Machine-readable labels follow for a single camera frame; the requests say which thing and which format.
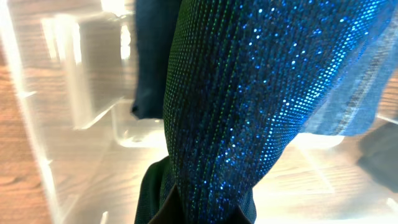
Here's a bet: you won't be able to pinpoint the blue green sequin cloth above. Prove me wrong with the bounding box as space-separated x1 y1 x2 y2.
135 0 397 223

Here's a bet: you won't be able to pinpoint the clear plastic storage bin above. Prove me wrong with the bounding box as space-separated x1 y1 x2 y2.
1 0 397 223

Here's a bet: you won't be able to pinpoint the blue denim jeans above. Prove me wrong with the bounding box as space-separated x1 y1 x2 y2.
131 0 397 136

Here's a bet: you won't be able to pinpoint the black folded garment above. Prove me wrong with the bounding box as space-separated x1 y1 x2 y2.
357 123 397 193

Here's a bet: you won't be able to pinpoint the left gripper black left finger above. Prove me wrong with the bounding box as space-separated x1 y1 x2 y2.
149 185 185 224

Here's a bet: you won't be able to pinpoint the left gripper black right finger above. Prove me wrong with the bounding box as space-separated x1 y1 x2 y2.
228 206 254 224

